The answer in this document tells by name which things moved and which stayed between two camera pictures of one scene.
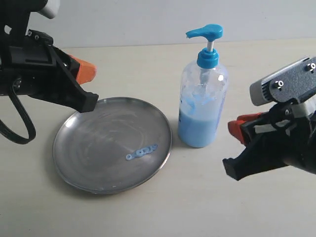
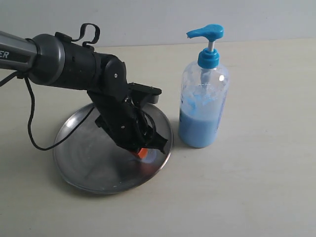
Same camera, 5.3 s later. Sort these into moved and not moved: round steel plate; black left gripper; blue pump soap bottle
Moved: black left gripper
Not moved: round steel plate; blue pump soap bottle
